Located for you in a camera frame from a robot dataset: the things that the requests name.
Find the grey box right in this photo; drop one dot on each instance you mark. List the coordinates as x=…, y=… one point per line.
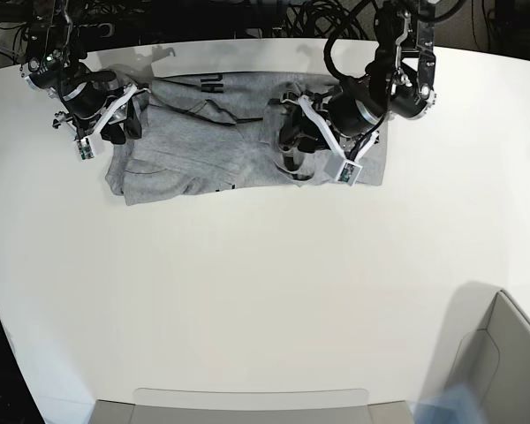
x=490, y=377

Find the grey T-shirt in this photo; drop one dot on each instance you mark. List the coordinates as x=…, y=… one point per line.
x=212, y=133

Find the blue blurred object corner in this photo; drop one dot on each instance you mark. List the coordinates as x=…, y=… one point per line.
x=450, y=404

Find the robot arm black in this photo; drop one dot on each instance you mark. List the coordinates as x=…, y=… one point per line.
x=55, y=51
x=398, y=81

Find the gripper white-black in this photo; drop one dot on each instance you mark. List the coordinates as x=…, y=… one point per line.
x=335, y=121
x=101, y=108

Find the grey tray bottom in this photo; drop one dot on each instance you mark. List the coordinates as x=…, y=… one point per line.
x=184, y=406

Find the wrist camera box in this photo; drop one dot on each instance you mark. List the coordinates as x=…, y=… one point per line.
x=88, y=148
x=342, y=171

